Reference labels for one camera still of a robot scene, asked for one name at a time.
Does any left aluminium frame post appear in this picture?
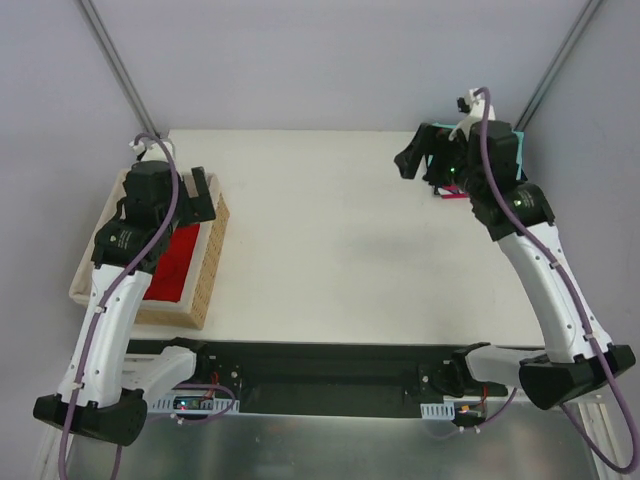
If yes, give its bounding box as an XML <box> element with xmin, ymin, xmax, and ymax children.
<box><xmin>75</xmin><ymin>0</ymin><xmax>162</xmax><ymax>136</ymax></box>

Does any aluminium frame post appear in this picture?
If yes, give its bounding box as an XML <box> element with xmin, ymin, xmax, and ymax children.
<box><xmin>515</xmin><ymin>0</ymin><xmax>606</xmax><ymax>133</ymax></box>
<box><xmin>75</xmin><ymin>0</ymin><xmax>162</xmax><ymax>136</ymax></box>

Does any right aluminium frame post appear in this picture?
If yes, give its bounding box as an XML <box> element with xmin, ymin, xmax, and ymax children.
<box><xmin>515</xmin><ymin>0</ymin><xmax>606</xmax><ymax>133</ymax></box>

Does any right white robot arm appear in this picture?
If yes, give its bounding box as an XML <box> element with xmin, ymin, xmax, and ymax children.
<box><xmin>394</xmin><ymin>121</ymin><xmax>636</xmax><ymax>410</ymax></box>

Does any pink t shirt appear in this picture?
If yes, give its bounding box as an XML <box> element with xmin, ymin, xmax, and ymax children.
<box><xmin>437</xmin><ymin>186</ymin><xmax>467</xmax><ymax>199</ymax></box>

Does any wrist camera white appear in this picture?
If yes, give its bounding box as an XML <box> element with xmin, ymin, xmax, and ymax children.
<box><xmin>448</xmin><ymin>88</ymin><xmax>495</xmax><ymax>141</ymax></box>
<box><xmin>129</xmin><ymin>139</ymin><xmax>176</xmax><ymax>162</ymax></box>

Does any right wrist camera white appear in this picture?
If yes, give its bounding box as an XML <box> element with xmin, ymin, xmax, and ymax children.
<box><xmin>448</xmin><ymin>88</ymin><xmax>495</xmax><ymax>141</ymax></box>

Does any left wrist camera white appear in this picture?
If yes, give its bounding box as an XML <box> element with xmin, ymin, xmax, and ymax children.
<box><xmin>129</xmin><ymin>139</ymin><xmax>176</xmax><ymax>162</ymax></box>

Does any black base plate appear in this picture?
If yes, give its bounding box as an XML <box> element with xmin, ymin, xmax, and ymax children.
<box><xmin>127</xmin><ymin>339</ymin><xmax>509</xmax><ymax>416</ymax></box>

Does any red t shirt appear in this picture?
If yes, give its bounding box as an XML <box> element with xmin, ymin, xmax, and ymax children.
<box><xmin>144</xmin><ymin>225</ymin><xmax>200</xmax><ymax>303</ymax></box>

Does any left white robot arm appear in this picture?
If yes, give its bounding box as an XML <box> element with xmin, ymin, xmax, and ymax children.
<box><xmin>33</xmin><ymin>160</ymin><xmax>216</xmax><ymax>446</ymax></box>

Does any wicker basket with cloth liner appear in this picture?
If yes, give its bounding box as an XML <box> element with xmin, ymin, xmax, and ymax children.
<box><xmin>68</xmin><ymin>167</ymin><xmax>231</xmax><ymax>331</ymax></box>

